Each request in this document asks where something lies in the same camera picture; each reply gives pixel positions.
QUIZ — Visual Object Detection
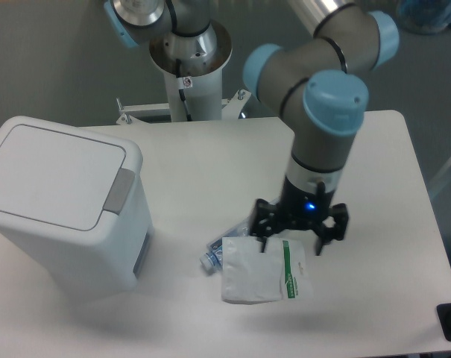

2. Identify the blue plastic bag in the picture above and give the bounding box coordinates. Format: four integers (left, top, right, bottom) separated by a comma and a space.
396, 0, 451, 35

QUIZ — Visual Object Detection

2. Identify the white push-lid trash can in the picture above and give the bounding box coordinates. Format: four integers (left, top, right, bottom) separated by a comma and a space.
0, 116, 152, 295

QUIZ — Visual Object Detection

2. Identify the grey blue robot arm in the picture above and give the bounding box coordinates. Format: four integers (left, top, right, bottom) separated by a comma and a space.
104, 1, 400, 253

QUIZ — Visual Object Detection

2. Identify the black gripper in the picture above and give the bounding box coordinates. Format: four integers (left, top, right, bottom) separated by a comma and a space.
250, 177, 348, 256

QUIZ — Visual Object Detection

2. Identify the white pedestal base frame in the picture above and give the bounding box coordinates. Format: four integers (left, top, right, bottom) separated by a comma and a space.
116, 89, 252, 125

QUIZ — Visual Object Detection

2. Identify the clear plastic water bottle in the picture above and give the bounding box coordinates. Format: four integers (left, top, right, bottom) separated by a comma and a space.
199, 199, 282, 273

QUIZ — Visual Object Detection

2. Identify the white green plastic pouch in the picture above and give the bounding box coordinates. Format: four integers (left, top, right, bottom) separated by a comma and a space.
221, 236, 314, 304

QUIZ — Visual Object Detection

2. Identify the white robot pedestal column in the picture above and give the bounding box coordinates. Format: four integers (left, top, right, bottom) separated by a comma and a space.
149, 20, 233, 120

